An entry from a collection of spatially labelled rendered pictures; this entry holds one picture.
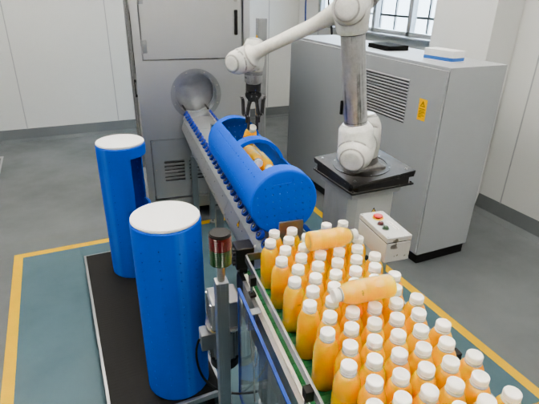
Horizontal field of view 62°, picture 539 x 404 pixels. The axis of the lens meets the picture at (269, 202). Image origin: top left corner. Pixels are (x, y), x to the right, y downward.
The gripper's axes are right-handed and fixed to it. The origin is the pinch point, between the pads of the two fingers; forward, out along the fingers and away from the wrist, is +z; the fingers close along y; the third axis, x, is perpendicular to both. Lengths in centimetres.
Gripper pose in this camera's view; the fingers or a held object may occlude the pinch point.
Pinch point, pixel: (253, 123)
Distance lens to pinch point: 236.0
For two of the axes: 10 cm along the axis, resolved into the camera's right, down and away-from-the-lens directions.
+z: -0.3, 9.1, 4.2
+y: -9.5, 1.0, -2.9
